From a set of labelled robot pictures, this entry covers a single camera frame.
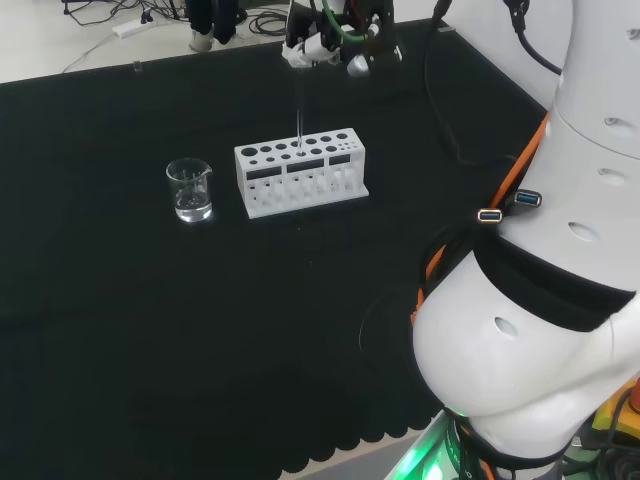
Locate white power strip cord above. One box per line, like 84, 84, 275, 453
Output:
61, 33, 121, 75

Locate white power strip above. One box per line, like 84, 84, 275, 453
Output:
111, 17, 157, 39

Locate tangled black floor cables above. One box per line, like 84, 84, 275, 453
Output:
61, 0, 187, 27

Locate yellow stop button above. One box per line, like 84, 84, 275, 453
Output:
591, 377, 640, 444

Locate coiled black floor cable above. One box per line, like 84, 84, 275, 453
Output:
251, 10, 290, 37

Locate clear glass rod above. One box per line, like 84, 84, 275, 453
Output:
295, 65, 308, 157

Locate person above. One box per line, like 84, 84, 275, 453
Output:
186, 0, 248, 53

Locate orange cable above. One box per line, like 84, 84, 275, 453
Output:
488, 113, 551, 210

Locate green cable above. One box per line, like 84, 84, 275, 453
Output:
321, 0, 374, 42

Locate black bench cloth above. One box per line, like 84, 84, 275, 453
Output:
0, 18, 551, 480

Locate white test tube rack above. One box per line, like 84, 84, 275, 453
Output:
233, 127, 371, 221

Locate small clear glass beaker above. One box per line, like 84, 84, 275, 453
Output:
165, 157, 215, 224

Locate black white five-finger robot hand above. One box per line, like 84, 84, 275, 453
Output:
281, 0, 404, 77

